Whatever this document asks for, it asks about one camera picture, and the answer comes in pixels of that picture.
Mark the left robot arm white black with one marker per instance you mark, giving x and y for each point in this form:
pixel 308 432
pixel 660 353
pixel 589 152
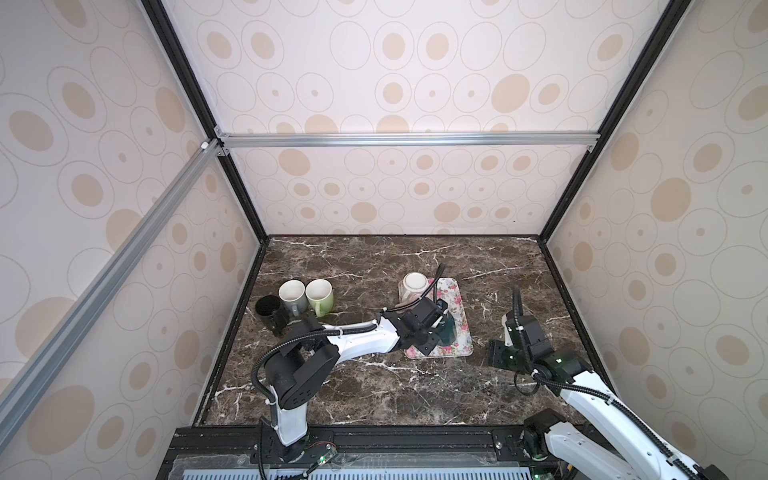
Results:
pixel 291 373

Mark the white mug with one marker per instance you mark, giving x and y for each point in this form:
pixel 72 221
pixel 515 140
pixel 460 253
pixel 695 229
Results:
pixel 412 286

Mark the light green mug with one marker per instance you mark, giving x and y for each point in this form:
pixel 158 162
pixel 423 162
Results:
pixel 320 295

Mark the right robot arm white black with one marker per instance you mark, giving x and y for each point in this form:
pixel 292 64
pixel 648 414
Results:
pixel 634 450

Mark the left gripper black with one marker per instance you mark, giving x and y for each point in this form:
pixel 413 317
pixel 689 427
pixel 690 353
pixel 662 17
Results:
pixel 433 340

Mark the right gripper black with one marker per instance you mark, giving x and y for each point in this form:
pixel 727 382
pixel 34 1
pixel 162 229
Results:
pixel 496 349

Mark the horizontal aluminium bar back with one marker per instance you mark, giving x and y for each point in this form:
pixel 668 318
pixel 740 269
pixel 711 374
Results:
pixel 428 139

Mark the dark teal mug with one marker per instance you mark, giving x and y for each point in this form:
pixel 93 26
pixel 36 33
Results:
pixel 446 330

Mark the black mug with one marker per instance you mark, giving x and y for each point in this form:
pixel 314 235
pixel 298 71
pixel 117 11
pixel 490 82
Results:
pixel 272 313

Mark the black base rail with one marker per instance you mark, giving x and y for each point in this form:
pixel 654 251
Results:
pixel 359 452

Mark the floral rectangular tray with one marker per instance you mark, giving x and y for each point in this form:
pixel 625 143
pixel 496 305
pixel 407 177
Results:
pixel 448 289

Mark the diagonal aluminium bar left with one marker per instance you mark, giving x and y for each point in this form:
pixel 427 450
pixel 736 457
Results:
pixel 40 371

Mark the grey mug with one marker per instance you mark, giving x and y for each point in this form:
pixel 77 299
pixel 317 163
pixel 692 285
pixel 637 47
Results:
pixel 293 296

